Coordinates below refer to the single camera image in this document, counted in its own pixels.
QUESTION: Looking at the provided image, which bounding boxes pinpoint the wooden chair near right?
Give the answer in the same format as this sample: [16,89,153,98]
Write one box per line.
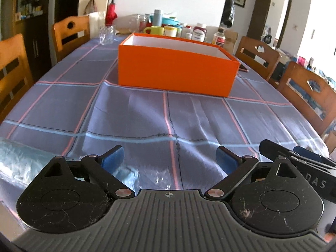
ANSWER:
[277,62,335,136]

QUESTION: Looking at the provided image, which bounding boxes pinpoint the wooden chair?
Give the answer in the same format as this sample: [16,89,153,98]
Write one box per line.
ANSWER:
[51,15,91,62]
[1,34,34,121]
[235,36,280,81]
[277,62,335,136]

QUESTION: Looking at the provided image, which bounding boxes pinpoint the clear plastic bag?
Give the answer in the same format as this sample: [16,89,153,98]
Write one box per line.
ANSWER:
[0,138,55,188]

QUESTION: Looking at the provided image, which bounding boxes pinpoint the wooden chair far right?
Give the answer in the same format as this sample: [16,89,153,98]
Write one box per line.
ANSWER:
[235,36,280,81]

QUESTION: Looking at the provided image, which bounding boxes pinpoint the smartphone with pink case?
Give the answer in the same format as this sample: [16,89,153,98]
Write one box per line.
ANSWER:
[239,64,249,72]

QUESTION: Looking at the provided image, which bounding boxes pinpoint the blue plaid tablecloth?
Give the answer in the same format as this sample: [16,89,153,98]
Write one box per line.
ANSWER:
[1,38,329,190]

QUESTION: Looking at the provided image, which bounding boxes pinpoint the wooden chair near left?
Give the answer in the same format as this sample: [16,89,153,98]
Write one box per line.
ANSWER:
[1,34,34,121]

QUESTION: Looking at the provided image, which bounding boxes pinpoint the cardboard box on floor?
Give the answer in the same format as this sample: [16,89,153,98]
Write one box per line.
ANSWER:
[223,30,238,54]

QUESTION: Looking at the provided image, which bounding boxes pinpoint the orange cardboard box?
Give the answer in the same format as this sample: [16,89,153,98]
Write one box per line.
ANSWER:
[118,33,240,97]

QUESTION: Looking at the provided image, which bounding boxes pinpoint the wooden chair far left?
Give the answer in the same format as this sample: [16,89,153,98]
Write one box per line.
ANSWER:
[51,15,91,62]

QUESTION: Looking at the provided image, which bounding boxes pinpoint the glass jar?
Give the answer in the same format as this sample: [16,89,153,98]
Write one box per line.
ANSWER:
[99,25,116,45]

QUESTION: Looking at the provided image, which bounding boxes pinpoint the cream lidded jar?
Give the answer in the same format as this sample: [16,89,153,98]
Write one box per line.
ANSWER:
[163,26,178,38]

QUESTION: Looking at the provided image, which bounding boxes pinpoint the teal plastic container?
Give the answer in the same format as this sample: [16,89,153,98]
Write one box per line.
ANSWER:
[162,17,180,26]

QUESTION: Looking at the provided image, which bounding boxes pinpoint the red folded umbrella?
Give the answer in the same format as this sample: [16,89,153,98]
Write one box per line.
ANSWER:
[105,0,117,26]

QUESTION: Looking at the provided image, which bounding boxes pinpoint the yellow mug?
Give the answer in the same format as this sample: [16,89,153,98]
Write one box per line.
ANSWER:
[143,26,164,36]

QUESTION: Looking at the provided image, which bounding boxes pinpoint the dark wooden shelf cabinet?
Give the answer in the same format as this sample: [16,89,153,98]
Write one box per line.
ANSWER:
[1,0,51,81]

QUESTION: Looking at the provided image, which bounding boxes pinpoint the white paper bag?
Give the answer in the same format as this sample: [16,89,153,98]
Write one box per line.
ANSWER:
[78,0,108,39]

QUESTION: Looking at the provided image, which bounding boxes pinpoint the grey blue cup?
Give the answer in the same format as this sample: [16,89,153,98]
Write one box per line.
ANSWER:
[153,9,162,27]

